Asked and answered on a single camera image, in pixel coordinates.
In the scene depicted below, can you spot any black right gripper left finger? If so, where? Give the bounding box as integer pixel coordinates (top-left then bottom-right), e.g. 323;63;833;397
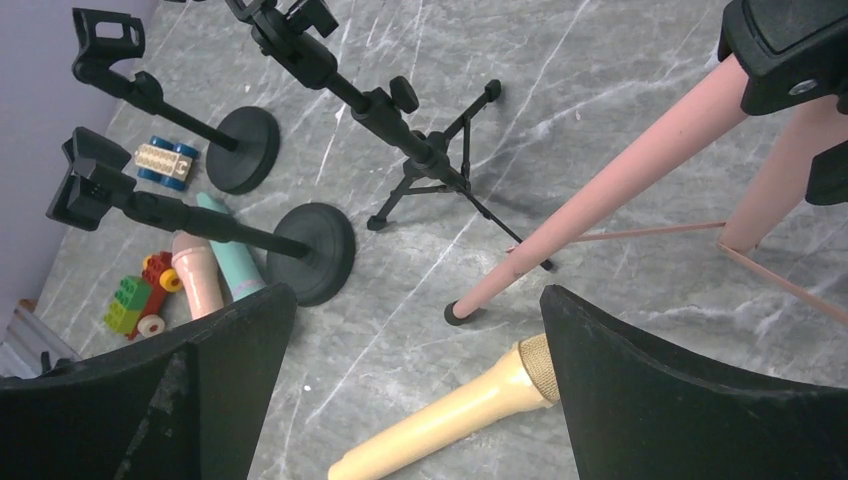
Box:
1;283;297;479

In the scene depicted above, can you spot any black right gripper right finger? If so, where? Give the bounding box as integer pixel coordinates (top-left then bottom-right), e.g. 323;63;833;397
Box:
540;285;847;479

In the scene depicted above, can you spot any pink microphone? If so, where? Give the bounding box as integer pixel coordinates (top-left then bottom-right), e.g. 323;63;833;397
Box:
172;232;224;320

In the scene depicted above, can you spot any teal microphone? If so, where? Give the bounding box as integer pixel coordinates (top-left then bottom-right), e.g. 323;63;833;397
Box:
201;234;266;302

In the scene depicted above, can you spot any black round-base mic stand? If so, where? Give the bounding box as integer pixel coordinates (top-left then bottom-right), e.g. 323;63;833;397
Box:
72;7;281;195
46;127;356;307

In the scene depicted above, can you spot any pink music stand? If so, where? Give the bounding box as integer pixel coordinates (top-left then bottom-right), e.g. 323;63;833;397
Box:
444;1;847;326

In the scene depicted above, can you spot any cream yellow microphone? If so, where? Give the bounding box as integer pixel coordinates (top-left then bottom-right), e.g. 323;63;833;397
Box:
327;334;560;479

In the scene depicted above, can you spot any colourful brick toy car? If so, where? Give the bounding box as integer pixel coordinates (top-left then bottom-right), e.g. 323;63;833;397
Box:
102;251;183;341

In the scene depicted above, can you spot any beige blue-wheeled toy car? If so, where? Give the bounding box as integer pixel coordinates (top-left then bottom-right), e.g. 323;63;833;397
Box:
133;136;200;192

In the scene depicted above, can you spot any black tripod shock-mount stand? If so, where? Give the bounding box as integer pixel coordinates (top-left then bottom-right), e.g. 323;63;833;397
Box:
227;1;522;243

